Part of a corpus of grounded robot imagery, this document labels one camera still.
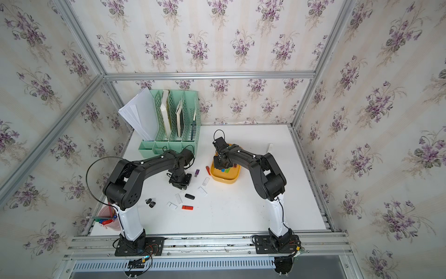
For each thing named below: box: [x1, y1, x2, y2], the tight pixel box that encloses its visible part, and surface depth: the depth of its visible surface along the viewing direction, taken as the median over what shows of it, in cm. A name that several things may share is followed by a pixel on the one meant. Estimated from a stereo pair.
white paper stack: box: [117, 87, 160, 142], surface depth 98 cm
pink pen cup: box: [97, 204, 123, 232], surface depth 76 cm
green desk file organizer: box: [138, 89, 202, 159], surface depth 106 cm
